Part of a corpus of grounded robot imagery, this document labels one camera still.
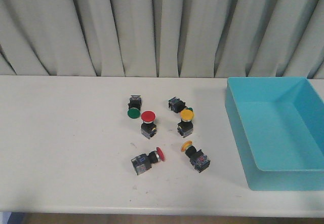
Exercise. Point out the red push button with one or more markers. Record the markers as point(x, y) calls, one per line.
point(148, 127)
point(143, 162)

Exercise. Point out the yellow push button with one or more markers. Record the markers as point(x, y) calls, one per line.
point(185, 126)
point(197, 158)

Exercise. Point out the blue plastic box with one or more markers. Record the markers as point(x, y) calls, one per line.
point(277, 124)

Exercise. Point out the green push button right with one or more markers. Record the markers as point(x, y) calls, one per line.
point(176, 105)

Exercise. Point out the green push button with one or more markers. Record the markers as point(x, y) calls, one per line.
point(176, 105)
point(134, 106)

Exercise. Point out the green push button left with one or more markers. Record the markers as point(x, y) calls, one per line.
point(134, 106)

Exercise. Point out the red push button lying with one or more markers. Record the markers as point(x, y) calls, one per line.
point(143, 162)

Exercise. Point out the yellow push button lying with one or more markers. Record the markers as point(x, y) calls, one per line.
point(197, 158)

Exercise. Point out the grey pleated curtain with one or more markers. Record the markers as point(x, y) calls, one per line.
point(162, 38)

